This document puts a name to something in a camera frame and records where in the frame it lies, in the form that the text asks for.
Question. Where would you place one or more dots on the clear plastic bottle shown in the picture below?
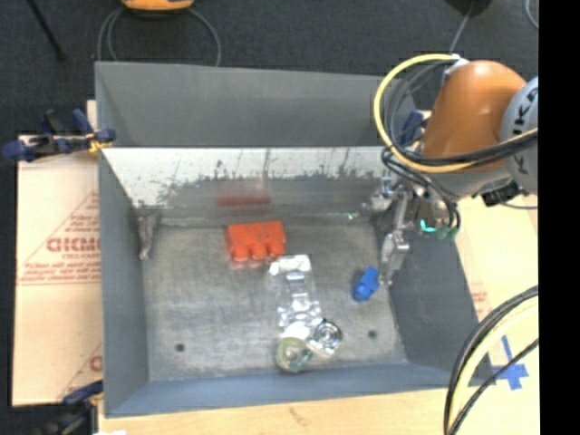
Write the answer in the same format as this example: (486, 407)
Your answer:
(296, 292)

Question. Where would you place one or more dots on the green and white round tape roll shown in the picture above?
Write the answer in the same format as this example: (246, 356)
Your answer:
(292, 356)

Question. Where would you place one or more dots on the grey metal bin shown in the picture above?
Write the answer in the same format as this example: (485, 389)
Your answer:
(204, 297)

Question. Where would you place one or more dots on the black cylinder on white bracket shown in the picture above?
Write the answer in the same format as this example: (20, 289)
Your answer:
(500, 194)

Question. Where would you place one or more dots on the orange-red toy block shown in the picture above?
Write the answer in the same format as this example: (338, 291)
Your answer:
(254, 238)

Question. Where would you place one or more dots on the brown cardboard board red print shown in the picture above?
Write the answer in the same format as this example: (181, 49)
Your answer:
(54, 288)

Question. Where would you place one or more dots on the blue plastic toy piece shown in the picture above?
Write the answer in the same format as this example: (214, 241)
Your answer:
(366, 283)

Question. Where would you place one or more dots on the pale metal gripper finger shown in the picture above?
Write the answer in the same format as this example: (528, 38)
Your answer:
(386, 256)
(399, 254)

